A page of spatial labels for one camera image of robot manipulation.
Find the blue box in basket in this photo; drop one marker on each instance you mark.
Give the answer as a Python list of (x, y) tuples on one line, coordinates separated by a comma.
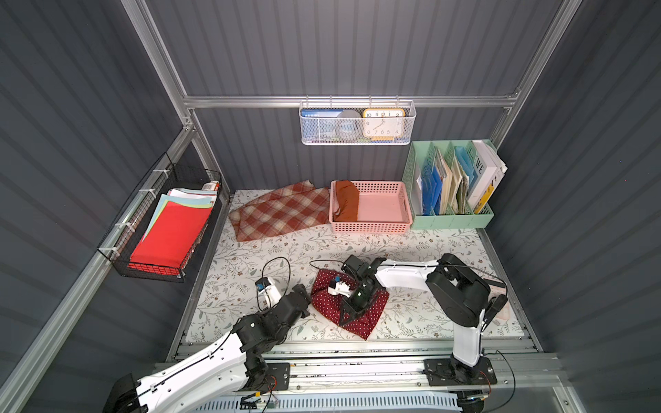
[(318, 125)]

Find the white wire wall basket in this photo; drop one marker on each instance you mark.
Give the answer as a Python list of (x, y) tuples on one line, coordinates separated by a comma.
[(360, 105)]

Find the mint green file organizer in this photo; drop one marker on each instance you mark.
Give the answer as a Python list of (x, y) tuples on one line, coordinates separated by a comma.
[(418, 152)]

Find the small orange white card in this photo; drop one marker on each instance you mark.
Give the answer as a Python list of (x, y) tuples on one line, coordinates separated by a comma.
[(498, 283)]

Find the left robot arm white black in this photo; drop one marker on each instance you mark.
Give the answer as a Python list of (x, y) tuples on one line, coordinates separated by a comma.
[(231, 364)]

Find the blue folders in organizer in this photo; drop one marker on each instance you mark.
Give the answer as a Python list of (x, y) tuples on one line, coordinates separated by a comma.
[(431, 186)]

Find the red plaid skirt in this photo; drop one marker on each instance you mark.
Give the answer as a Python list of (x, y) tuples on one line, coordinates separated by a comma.
[(279, 212)]

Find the floral table mat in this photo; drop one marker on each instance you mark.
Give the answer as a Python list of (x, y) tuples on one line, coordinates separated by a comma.
[(229, 291)]

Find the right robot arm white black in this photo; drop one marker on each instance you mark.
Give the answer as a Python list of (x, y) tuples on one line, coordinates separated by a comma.
[(462, 295)]

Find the pink plastic basket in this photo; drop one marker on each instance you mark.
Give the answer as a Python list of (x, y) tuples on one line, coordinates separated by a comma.
[(383, 207)]

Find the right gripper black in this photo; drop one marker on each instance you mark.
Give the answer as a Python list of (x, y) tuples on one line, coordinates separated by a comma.
[(359, 298)]

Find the dark red polka-dot skirt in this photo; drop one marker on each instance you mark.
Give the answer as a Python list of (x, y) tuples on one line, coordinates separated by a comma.
[(329, 305)]

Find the black wire side basket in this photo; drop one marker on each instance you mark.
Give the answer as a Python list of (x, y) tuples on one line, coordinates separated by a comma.
[(172, 180)]

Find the red paper stack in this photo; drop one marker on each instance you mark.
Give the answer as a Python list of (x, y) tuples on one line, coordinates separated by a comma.
[(166, 245)]

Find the yellow alarm clock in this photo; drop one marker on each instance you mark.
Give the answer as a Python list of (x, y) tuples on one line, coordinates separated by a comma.
[(384, 123)]

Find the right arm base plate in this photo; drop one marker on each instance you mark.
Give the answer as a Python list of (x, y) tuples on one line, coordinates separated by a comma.
[(449, 371)]

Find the grey tape roll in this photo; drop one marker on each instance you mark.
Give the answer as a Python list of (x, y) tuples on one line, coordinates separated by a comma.
[(349, 125)]

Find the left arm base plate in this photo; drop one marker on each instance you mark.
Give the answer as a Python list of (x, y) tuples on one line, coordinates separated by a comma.
[(275, 378)]

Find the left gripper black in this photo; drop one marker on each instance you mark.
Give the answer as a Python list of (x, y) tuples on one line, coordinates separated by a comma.
[(296, 300)]

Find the white book in organizer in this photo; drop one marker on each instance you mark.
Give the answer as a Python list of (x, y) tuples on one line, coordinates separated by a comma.
[(489, 172)]

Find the rust orange skirt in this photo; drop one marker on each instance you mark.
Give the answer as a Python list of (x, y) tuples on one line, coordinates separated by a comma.
[(348, 197)]

